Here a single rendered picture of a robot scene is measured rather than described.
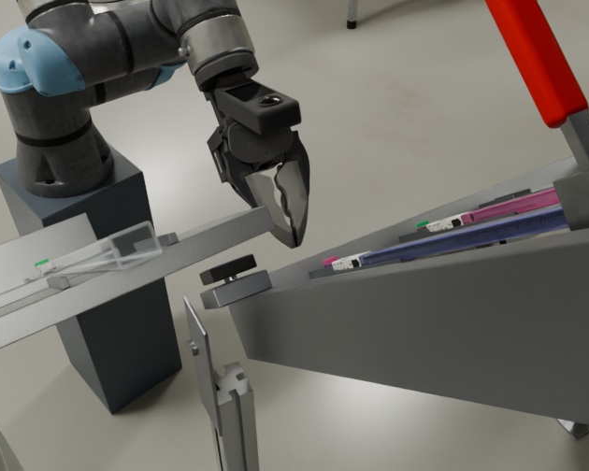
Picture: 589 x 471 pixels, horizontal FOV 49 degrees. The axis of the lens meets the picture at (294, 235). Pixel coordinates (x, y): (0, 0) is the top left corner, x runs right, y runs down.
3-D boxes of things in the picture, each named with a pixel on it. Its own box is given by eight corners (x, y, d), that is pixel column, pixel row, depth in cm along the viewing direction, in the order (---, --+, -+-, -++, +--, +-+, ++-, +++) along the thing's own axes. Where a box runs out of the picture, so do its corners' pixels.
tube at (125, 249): (39, 277, 65) (35, 266, 65) (53, 271, 66) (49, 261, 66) (121, 271, 19) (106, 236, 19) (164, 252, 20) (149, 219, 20)
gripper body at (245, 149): (280, 170, 77) (245, 77, 77) (304, 152, 69) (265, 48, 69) (221, 190, 74) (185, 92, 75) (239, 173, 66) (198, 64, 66)
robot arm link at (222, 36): (251, 8, 69) (179, 25, 66) (265, 49, 69) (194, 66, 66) (235, 38, 76) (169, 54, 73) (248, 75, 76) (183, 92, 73)
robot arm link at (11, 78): (0, 112, 101) (-29, 31, 92) (82, 87, 106) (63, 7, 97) (25, 149, 94) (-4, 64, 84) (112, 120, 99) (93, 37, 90)
